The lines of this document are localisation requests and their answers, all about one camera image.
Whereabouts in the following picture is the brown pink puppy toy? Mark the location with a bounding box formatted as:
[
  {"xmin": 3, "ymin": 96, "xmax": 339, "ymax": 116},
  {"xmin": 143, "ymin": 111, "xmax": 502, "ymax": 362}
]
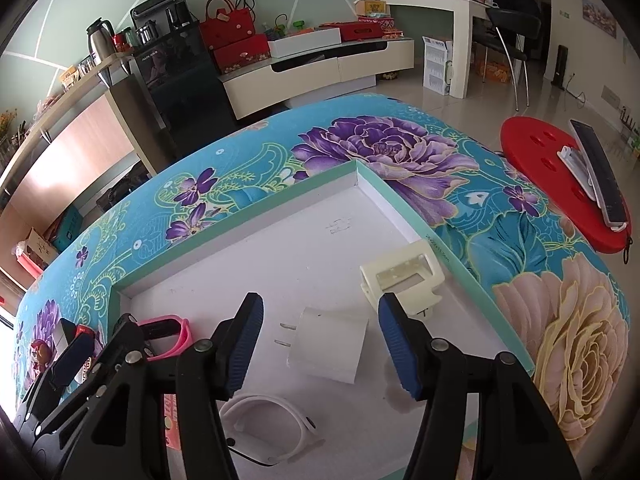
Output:
[{"xmin": 30, "ymin": 339, "xmax": 55, "ymax": 377}]

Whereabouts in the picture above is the pink smart band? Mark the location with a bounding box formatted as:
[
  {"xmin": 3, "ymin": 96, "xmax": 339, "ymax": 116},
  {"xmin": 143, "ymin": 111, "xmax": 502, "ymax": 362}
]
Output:
[{"xmin": 137, "ymin": 314, "xmax": 194, "ymax": 362}]

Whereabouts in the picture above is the white smart band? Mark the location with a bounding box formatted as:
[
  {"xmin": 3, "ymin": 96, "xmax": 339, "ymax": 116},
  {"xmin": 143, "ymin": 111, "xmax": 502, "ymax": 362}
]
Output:
[{"xmin": 219, "ymin": 393, "xmax": 319, "ymax": 467}]

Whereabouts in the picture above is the white charger plug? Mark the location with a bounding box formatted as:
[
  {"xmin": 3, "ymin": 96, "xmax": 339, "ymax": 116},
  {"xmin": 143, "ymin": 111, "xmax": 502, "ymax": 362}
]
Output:
[{"xmin": 274, "ymin": 308, "xmax": 368, "ymax": 385}]

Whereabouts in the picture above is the cream plastic clip holder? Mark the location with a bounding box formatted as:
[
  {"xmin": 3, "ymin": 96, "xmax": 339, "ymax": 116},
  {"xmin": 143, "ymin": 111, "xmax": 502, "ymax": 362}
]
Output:
[{"xmin": 360, "ymin": 238, "xmax": 445, "ymax": 318}]

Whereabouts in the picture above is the coral blue box cutter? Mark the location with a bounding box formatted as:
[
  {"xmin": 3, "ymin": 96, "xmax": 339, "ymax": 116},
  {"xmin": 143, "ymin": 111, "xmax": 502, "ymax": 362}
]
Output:
[{"xmin": 164, "ymin": 394, "xmax": 181, "ymax": 451}]

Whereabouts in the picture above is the red paper bag floor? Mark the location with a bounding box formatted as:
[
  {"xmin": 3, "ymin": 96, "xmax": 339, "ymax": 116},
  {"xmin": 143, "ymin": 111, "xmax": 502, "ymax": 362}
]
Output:
[{"xmin": 13, "ymin": 229, "xmax": 58, "ymax": 278}]

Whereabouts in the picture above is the teal storage box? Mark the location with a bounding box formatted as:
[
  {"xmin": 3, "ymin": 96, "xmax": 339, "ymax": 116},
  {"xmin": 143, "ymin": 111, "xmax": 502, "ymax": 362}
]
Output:
[{"xmin": 43, "ymin": 205, "xmax": 82, "ymax": 252}]

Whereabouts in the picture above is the floral blue tablecloth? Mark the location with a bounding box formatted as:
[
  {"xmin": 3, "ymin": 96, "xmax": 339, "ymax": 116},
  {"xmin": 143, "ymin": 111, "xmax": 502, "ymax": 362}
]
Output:
[{"xmin": 1, "ymin": 96, "xmax": 629, "ymax": 479}]

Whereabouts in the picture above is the mint white tray box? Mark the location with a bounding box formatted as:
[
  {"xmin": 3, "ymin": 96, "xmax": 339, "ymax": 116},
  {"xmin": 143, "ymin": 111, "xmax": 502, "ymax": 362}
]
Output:
[{"xmin": 108, "ymin": 162, "xmax": 528, "ymax": 479}]

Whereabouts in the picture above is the wooden shelf desk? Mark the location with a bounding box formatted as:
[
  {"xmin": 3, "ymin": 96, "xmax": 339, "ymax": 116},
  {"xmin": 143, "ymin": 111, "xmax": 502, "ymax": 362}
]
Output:
[{"xmin": 1, "ymin": 53, "xmax": 175, "ymax": 289}]

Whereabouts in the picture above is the black cabinet appliance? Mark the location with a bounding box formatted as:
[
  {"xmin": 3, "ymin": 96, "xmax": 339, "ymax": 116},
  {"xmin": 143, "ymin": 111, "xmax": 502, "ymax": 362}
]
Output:
[{"xmin": 130, "ymin": 0, "xmax": 238, "ymax": 153}]

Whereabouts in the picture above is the black phone on stand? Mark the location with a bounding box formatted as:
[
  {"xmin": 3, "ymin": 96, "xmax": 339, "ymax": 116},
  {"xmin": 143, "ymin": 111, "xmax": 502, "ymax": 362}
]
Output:
[{"xmin": 556, "ymin": 119, "xmax": 628, "ymax": 232}]

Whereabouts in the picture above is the red round stool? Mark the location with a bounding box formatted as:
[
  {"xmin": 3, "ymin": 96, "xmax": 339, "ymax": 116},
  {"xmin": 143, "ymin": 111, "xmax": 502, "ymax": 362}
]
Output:
[{"xmin": 500, "ymin": 116, "xmax": 632, "ymax": 254}]

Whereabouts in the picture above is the steel thermos kettle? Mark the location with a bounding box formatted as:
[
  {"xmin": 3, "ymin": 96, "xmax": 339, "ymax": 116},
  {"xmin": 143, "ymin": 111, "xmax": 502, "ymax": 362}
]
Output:
[{"xmin": 87, "ymin": 18, "xmax": 116, "ymax": 65}]

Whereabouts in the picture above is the white tv stand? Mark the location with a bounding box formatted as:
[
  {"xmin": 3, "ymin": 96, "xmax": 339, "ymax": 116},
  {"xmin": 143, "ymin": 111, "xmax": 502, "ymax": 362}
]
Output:
[{"xmin": 220, "ymin": 38, "xmax": 416, "ymax": 119}]

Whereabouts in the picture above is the red gift bag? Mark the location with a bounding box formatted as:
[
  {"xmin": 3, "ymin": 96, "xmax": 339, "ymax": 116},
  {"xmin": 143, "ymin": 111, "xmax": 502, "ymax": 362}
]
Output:
[{"xmin": 200, "ymin": 0, "xmax": 271, "ymax": 74}]

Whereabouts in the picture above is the white cardboard box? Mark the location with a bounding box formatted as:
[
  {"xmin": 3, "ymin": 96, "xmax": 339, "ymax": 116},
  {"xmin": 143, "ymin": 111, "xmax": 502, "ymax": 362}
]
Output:
[{"xmin": 422, "ymin": 36, "xmax": 452, "ymax": 96}]

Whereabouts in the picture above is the black chair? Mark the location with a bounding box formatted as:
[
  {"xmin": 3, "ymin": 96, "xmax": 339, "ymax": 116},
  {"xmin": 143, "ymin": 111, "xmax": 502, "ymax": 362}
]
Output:
[{"xmin": 485, "ymin": 6, "xmax": 541, "ymax": 110}]

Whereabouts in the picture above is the white desk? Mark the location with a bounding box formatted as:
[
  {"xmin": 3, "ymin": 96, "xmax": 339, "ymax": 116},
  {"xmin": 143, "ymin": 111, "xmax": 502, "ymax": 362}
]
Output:
[{"xmin": 384, "ymin": 0, "xmax": 488, "ymax": 99}]

